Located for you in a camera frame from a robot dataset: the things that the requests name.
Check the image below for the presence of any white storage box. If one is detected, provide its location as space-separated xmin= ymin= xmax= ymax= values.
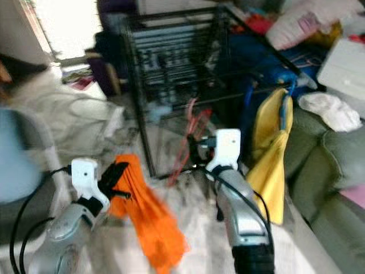
xmin=317 ymin=37 xmax=365 ymax=103

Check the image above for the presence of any large blue storage box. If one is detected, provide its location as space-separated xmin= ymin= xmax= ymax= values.
xmin=228 ymin=34 xmax=314 ymax=95

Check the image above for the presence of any blue plastic clothes hanger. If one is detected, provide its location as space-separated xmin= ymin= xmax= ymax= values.
xmin=279 ymin=80 xmax=300 ymax=132
xmin=242 ymin=80 xmax=257 ymax=132

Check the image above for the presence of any white tubular bouncer frame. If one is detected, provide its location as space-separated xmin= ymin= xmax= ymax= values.
xmin=46 ymin=94 xmax=126 ymax=138

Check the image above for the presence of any dark purple cabinet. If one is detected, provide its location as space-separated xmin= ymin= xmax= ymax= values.
xmin=91 ymin=0 xmax=132 ymax=95

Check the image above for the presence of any green leather sofa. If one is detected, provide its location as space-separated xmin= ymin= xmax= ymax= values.
xmin=282 ymin=106 xmax=365 ymax=274

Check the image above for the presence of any yellow garment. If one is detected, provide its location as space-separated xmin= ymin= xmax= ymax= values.
xmin=246 ymin=87 xmax=294 ymax=225

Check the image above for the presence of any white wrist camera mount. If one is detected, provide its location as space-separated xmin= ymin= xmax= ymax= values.
xmin=205 ymin=128 xmax=241 ymax=172
xmin=71 ymin=159 xmax=110 ymax=209

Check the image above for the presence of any white pillow pink print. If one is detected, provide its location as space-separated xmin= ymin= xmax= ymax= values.
xmin=265 ymin=0 xmax=365 ymax=51

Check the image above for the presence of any crumpled white cloth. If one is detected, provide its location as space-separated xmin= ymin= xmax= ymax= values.
xmin=299 ymin=92 xmax=363 ymax=133

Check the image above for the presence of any black clothes drying rack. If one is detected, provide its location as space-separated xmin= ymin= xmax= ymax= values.
xmin=128 ymin=6 xmax=317 ymax=178

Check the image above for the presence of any colourful floor mat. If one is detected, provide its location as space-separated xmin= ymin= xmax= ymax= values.
xmin=66 ymin=68 xmax=98 ymax=91

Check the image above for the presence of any red cloth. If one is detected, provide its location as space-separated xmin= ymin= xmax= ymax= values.
xmin=234 ymin=14 xmax=274 ymax=35

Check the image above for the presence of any light blue cushion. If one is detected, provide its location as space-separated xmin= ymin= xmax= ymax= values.
xmin=0 ymin=107 xmax=43 ymax=203

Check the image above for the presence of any orange garment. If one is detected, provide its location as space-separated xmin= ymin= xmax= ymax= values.
xmin=107 ymin=153 xmax=189 ymax=273

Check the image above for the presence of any bright barred window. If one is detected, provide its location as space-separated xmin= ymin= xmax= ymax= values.
xmin=29 ymin=0 xmax=103 ymax=58

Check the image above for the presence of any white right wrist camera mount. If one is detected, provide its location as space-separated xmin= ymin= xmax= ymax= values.
xmin=205 ymin=128 xmax=241 ymax=172

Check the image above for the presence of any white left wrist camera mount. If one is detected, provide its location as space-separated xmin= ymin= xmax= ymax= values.
xmin=71 ymin=159 xmax=110 ymax=209

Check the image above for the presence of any pink plastic clothes hanger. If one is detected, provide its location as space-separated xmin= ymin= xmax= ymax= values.
xmin=168 ymin=98 xmax=213 ymax=188

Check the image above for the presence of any pink blanket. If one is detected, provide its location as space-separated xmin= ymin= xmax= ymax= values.
xmin=339 ymin=191 xmax=365 ymax=207

